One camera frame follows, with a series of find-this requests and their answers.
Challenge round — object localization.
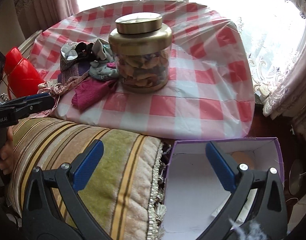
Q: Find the lace window curtain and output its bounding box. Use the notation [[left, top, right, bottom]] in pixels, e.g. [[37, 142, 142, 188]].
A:
[[178, 0, 306, 116]]

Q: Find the purple cardboard box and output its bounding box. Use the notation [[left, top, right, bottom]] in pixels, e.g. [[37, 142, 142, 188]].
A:
[[162, 138, 284, 239]]

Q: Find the purple striped knitted pouch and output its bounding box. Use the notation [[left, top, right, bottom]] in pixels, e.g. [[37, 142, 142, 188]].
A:
[[57, 62, 91, 84]]

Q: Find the glass jar gold lid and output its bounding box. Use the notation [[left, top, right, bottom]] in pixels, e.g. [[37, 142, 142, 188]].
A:
[[109, 12, 172, 93]]

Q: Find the striped sofa cushion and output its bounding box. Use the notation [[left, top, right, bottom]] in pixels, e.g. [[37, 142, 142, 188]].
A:
[[7, 118, 166, 239]]

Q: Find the black scrunchie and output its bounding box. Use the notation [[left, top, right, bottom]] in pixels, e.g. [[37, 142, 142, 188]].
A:
[[75, 42, 96, 62]]

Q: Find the magenta knitted glove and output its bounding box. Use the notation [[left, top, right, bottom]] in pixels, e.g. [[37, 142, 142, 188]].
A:
[[71, 77, 118, 111]]

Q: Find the floral pink fabric ribbon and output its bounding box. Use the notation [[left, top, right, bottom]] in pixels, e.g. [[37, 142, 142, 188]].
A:
[[30, 71, 89, 118]]

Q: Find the pink checkered tablecloth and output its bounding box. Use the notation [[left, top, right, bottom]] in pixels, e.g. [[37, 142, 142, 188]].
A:
[[29, 1, 255, 140]]

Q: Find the red plastic container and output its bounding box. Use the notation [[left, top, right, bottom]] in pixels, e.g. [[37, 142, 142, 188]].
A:
[[4, 47, 44, 100]]

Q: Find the checkered fabric pouch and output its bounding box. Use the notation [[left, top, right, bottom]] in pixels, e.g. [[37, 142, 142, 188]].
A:
[[60, 42, 78, 72]]

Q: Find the pink drape curtain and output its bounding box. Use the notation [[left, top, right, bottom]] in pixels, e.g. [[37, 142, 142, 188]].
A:
[[14, 0, 79, 38]]

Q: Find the pink oval sponge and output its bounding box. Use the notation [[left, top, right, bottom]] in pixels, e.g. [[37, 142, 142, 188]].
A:
[[231, 151, 255, 170]]

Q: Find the left hand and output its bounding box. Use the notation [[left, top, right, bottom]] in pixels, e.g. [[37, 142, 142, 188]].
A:
[[0, 127, 15, 175]]

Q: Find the grey sock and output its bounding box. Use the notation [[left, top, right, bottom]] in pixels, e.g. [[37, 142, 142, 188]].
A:
[[92, 38, 114, 63]]

